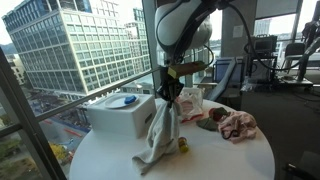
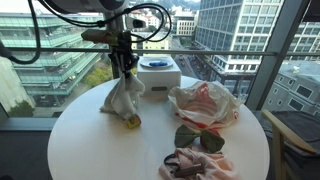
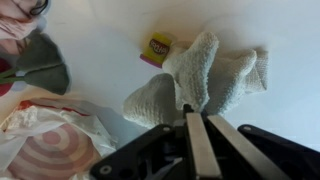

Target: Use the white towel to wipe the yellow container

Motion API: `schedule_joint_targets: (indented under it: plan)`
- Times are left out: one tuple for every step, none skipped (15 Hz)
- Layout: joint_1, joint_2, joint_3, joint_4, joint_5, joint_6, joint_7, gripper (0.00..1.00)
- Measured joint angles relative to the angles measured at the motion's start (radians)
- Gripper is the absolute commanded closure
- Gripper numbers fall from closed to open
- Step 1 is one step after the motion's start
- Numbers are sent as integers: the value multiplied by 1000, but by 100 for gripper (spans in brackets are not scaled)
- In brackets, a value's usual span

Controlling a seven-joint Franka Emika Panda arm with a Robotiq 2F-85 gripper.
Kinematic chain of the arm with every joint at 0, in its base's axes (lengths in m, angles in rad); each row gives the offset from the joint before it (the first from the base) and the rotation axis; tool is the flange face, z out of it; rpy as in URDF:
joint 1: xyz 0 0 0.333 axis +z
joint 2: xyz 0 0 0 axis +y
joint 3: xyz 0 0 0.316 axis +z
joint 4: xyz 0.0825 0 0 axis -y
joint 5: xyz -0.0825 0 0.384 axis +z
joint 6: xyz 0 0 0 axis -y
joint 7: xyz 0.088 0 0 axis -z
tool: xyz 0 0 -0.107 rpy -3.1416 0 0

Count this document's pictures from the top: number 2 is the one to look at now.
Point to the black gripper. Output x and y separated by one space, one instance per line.
124 46

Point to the white towel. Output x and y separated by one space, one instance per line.
123 96

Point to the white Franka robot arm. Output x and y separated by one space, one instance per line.
86 5

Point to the yellow container with purple lid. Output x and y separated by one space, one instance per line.
132 122

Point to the white plate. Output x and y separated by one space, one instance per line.
156 61

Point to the blue oval object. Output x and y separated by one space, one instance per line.
158 63

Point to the white rectangular box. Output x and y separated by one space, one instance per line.
159 80

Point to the metal window railing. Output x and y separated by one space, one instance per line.
206 53

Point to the pink white crumpled cloth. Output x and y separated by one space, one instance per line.
203 105

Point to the grey green cloth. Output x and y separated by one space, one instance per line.
213 141

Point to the brown clip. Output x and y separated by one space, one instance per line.
188 171

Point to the wooden chair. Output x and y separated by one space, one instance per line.
283 140

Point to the olive wrist camera box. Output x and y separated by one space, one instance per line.
98 36

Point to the grey window post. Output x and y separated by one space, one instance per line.
276 50

